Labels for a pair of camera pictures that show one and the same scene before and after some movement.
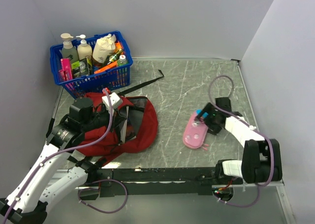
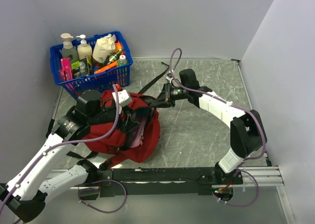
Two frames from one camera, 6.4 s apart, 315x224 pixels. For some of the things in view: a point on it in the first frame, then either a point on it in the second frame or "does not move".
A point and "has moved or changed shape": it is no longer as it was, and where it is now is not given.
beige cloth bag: (103, 47) does not move
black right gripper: (213, 129) → (168, 101)
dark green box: (80, 68) does not move
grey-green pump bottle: (68, 51) does not move
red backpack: (134, 129) has moved or changed shape
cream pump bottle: (83, 49) does not move
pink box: (65, 74) does not move
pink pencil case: (195, 132) → (138, 124)
